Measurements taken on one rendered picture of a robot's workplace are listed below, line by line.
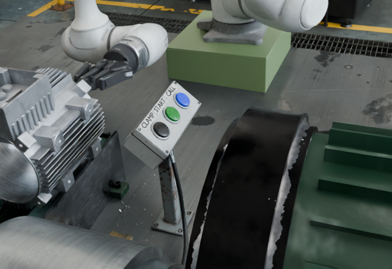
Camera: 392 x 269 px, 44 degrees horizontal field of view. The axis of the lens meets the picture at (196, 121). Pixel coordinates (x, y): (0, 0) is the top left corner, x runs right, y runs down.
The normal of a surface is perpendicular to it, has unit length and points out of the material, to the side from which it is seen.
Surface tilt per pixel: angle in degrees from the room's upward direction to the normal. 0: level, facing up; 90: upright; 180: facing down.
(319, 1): 94
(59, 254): 9
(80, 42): 86
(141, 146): 90
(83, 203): 90
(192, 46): 1
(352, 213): 23
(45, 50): 0
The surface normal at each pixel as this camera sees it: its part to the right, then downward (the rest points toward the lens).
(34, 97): 0.94, 0.15
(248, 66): -0.38, 0.53
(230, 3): -0.73, 0.56
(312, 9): 0.64, 0.45
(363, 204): -0.18, -0.56
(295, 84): -0.05, -0.83
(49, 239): 0.07, -0.97
